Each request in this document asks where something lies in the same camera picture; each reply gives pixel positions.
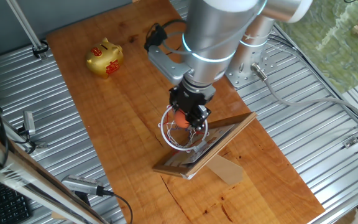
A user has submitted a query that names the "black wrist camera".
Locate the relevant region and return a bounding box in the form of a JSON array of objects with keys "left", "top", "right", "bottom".
[{"left": 144, "top": 23, "right": 168, "bottom": 52}]

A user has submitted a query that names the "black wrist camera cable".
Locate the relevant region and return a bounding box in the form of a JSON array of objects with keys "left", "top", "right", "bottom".
[{"left": 162, "top": 19, "right": 188, "bottom": 57}]

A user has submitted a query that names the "silver corner bracket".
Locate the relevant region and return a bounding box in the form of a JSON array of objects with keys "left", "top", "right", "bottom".
[{"left": 342, "top": 136, "right": 358, "bottom": 149}]

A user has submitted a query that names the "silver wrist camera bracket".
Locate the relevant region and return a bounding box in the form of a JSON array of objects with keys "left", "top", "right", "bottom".
[{"left": 147, "top": 45, "right": 192, "bottom": 85}]

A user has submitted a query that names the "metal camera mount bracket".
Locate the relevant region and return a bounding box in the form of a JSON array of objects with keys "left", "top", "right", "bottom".
[{"left": 26, "top": 141, "right": 48, "bottom": 149}]

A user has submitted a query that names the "black pole clamp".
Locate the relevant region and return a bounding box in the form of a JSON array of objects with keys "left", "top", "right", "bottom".
[{"left": 32, "top": 39, "right": 50, "bottom": 59}]

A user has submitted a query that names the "golden piggy bank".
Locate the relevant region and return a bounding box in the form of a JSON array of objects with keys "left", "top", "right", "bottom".
[{"left": 85, "top": 37, "right": 124, "bottom": 80}]

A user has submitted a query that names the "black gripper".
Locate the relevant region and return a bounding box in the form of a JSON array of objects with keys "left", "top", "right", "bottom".
[{"left": 168, "top": 81, "right": 216, "bottom": 131}]

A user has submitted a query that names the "white backboard with orange print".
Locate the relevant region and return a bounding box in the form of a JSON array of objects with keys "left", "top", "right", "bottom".
[{"left": 178, "top": 136, "right": 226, "bottom": 164}]

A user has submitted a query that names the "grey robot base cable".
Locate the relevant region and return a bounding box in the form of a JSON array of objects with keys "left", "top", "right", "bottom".
[{"left": 250, "top": 62, "right": 358, "bottom": 125}]

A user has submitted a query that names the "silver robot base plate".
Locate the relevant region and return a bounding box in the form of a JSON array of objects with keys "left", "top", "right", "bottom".
[{"left": 225, "top": 46, "right": 279, "bottom": 90}]

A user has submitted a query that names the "mini basketball hoop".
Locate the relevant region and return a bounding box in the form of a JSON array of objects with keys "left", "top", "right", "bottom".
[{"left": 152, "top": 111, "right": 259, "bottom": 180}]

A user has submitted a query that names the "grey tripod pole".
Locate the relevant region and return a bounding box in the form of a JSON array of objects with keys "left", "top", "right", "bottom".
[{"left": 6, "top": 0, "right": 48, "bottom": 60}]

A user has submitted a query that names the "black keyboard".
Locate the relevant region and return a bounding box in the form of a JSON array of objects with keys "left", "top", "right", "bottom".
[{"left": 0, "top": 179, "right": 32, "bottom": 224}]

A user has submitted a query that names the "plastic wrapped metal beam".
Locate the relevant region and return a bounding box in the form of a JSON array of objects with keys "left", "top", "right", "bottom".
[{"left": 0, "top": 129, "right": 110, "bottom": 224}]

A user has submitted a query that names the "black finned camera cable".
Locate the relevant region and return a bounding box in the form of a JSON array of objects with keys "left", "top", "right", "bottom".
[{"left": 103, "top": 189, "right": 134, "bottom": 224}]

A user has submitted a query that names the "cardboard frame stand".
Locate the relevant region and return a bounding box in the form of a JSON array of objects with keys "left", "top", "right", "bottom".
[{"left": 205, "top": 154, "right": 244, "bottom": 187}]

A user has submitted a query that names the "silver finned camera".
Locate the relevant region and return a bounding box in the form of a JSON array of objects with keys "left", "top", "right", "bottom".
[{"left": 61, "top": 175, "right": 105, "bottom": 197}]

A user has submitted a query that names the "white hoop ring with net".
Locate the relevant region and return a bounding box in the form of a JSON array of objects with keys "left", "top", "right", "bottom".
[{"left": 158, "top": 104, "right": 210, "bottom": 153}]

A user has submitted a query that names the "small orange basketball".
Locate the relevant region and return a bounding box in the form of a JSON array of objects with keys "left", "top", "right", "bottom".
[{"left": 173, "top": 109, "right": 191, "bottom": 129}]

